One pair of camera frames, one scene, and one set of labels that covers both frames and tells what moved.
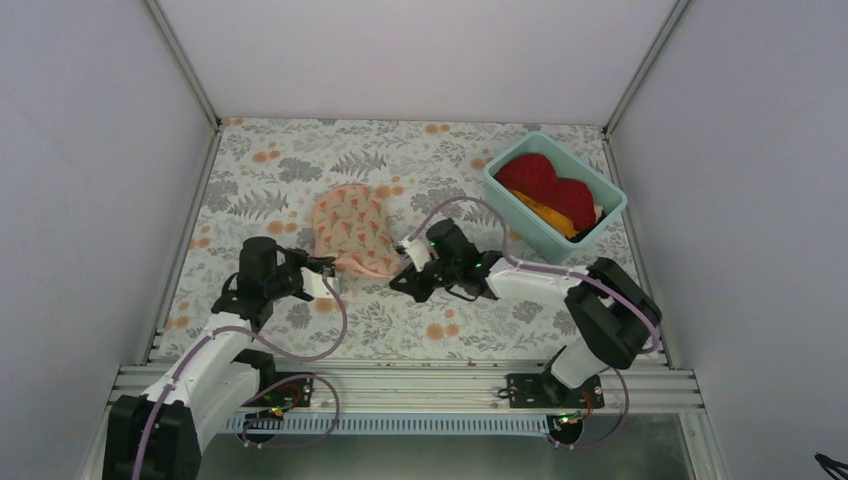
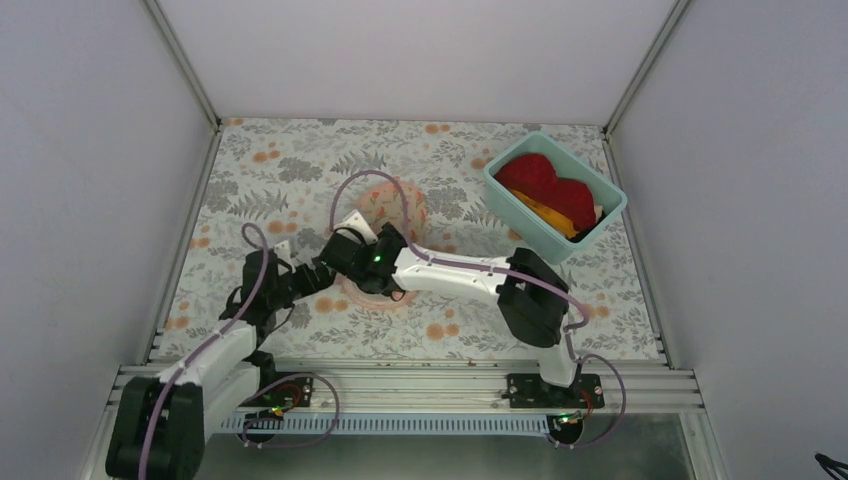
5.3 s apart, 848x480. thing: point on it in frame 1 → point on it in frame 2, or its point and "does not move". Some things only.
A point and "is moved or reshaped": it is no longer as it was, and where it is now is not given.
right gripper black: [415, 288] → [390, 231]
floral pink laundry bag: [352, 227] is moved or reshaped
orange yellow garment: [560, 225] does not move
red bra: [535, 176] does not move
